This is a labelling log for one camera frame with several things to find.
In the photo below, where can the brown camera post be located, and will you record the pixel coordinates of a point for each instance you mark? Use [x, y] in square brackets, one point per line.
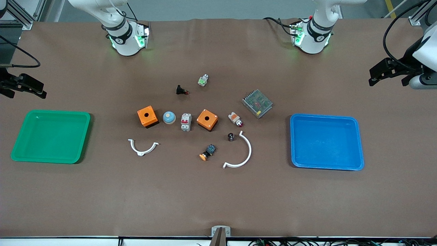
[219, 239]

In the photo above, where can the blue dome push button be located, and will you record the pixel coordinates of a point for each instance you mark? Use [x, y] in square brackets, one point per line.
[169, 118]

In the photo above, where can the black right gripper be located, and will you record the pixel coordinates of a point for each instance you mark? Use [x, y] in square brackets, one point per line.
[6, 84]

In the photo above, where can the small white pipe clamp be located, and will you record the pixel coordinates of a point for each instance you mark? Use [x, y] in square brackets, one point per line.
[141, 152]

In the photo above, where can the large white pipe clamp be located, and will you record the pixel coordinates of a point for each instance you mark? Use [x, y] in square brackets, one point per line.
[248, 150]

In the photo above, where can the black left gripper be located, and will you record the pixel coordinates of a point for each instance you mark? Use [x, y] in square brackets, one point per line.
[405, 65]

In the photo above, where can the green plastic tray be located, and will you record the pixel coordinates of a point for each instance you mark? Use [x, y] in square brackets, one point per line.
[51, 136]

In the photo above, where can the green white switch module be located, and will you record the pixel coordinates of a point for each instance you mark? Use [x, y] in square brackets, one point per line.
[203, 80]

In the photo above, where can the metal mesh power supply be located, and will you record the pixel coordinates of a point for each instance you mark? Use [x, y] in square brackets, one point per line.
[257, 103]

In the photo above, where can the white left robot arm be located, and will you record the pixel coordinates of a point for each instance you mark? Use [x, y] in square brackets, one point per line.
[315, 37]

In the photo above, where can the orange mushroom push button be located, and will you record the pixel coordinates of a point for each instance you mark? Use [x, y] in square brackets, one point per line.
[208, 151]

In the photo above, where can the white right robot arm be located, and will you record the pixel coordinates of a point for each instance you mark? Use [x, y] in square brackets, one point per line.
[124, 41]

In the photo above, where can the red indicator lamp switch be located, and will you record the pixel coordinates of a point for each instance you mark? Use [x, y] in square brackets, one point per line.
[235, 118]

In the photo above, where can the black cylindrical capacitor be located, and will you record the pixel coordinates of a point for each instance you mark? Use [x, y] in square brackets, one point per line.
[231, 137]

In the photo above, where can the white red circuit breaker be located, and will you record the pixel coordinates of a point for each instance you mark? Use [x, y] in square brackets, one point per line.
[186, 122]

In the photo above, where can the grey metal table bracket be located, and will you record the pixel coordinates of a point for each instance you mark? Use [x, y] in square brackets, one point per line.
[214, 230]

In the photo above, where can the orange button enclosure box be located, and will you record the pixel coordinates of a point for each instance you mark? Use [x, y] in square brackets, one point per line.
[207, 119]
[147, 116]

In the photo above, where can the blue plastic tray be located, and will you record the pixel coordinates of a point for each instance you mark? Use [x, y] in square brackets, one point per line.
[326, 141]

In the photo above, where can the aluminium frame profile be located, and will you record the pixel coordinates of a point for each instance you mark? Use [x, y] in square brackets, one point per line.
[20, 15]
[418, 17]

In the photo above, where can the black red small switch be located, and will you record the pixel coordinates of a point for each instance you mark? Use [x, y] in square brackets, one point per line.
[180, 90]

